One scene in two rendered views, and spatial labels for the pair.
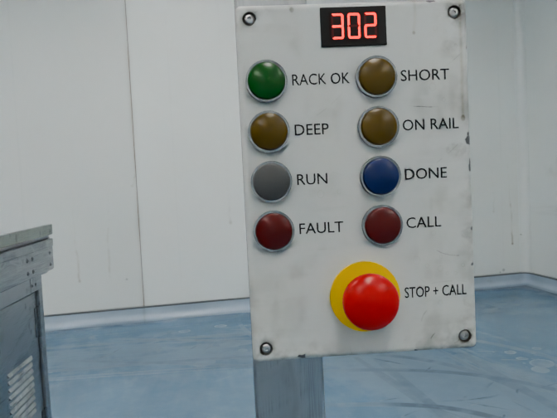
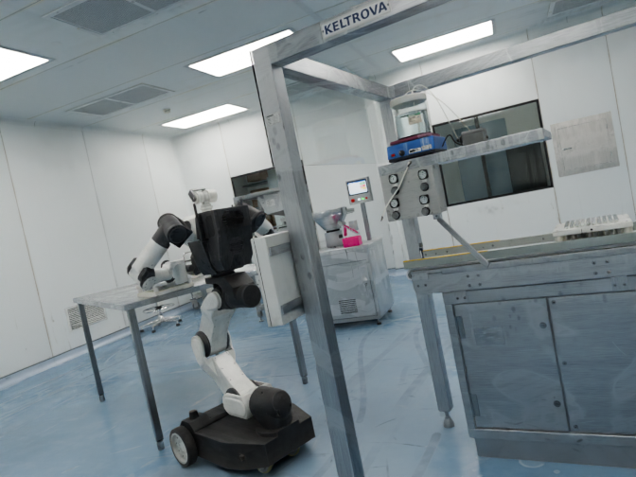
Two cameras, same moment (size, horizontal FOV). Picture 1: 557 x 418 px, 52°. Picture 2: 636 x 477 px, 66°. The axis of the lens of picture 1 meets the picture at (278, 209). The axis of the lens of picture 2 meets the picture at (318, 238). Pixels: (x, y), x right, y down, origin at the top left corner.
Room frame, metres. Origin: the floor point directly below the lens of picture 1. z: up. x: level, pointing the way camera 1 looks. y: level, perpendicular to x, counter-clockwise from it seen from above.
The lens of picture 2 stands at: (1.36, -1.21, 1.14)
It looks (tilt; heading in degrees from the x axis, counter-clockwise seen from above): 3 degrees down; 124
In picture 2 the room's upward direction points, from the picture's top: 11 degrees counter-clockwise
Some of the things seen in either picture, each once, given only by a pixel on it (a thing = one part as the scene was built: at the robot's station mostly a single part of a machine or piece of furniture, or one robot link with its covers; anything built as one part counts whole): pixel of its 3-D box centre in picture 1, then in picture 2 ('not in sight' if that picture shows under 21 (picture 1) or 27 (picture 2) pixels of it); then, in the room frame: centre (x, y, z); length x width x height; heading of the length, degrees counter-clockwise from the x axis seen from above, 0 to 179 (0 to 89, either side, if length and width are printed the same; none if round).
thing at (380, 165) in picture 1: (380, 176); not in sight; (0.42, -0.08, 0.97); 0.03 x 0.01 x 0.03; 93
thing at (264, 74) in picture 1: (266, 80); not in sight; (0.41, 0.00, 1.04); 0.03 x 0.01 x 0.03; 93
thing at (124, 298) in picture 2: not in sight; (172, 283); (-1.55, 1.17, 0.83); 1.50 x 1.10 x 0.04; 160
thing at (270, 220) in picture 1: (273, 231); not in sight; (0.41, 0.00, 0.94); 0.03 x 0.01 x 0.03; 93
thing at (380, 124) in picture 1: (379, 126); not in sight; (0.42, -0.08, 1.01); 0.03 x 0.01 x 0.03; 93
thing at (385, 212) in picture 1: (383, 225); not in sight; (0.42, -0.08, 0.94); 0.03 x 0.01 x 0.03; 93
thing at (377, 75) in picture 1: (376, 76); not in sight; (0.42, -0.08, 1.04); 0.03 x 0.01 x 0.03; 93
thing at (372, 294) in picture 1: (366, 298); not in sight; (0.41, -0.06, 0.88); 0.04 x 0.04 x 0.04; 3
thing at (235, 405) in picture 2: not in sight; (248, 398); (-0.41, 0.55, 0.28); 0.21 x 0.20 x 0.13; 167
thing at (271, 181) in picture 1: (271, 182); not in sight; (0.41, 0.00, 0.97); 0.03 x 0.01 x 0.03; 93
